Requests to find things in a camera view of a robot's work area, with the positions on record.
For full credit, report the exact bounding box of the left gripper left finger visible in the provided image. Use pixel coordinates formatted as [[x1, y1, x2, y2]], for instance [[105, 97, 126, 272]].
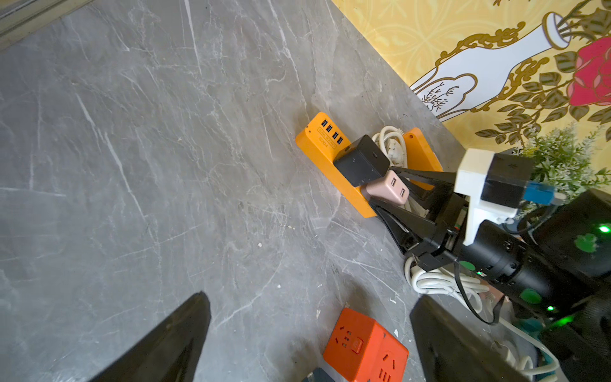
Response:
[[92, 292, 212, 381]]

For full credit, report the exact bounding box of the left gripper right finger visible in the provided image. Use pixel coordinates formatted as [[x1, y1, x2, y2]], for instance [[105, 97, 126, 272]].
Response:
[[410, 295, 527, 382]]

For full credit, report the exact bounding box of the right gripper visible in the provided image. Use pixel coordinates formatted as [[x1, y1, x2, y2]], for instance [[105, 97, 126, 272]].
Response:
[[369, 166, 530, 291]]

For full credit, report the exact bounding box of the red cube adapter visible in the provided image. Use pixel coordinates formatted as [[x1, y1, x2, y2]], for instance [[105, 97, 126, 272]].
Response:
[[323, 308, 409, 382]]

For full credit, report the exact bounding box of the blue cube adapter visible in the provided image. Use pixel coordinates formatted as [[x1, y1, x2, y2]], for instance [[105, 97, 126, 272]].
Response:
[[302, 368, 335, 382]]

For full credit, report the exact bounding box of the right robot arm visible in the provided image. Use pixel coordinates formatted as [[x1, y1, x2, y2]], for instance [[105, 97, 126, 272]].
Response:
[[368, 156, 610, 381]]

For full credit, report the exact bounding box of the pink USB charger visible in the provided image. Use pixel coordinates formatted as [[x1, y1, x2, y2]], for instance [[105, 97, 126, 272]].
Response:
[[363, 170, 410, 206]]

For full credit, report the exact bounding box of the orange power strip rear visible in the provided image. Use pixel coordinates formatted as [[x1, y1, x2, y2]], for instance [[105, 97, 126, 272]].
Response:
[[403, 128, 443, 172]]

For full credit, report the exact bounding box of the black charger block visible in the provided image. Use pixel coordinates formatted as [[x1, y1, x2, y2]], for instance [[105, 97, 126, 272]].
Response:
[[334, 135, 391, 187]]

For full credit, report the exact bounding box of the orange power strip with adapters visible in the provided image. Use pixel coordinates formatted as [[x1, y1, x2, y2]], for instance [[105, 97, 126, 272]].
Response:
[[296, 112, 376, 218]]

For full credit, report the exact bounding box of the potted green plant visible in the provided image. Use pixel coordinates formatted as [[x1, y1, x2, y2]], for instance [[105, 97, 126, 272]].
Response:
[[513, 124, 610, 202]]

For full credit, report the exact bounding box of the white coiled cable centre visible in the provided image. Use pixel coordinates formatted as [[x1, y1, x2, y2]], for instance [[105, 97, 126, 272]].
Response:
[[403, 255, 562, 382]]

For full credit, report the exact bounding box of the white cable rear strip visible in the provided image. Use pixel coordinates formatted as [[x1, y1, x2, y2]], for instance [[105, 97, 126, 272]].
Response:
[[371, 126, 408, 168]]

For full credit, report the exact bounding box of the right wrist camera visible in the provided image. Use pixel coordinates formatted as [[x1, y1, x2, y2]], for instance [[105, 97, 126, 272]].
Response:
[[454, 147, 557, 247]]

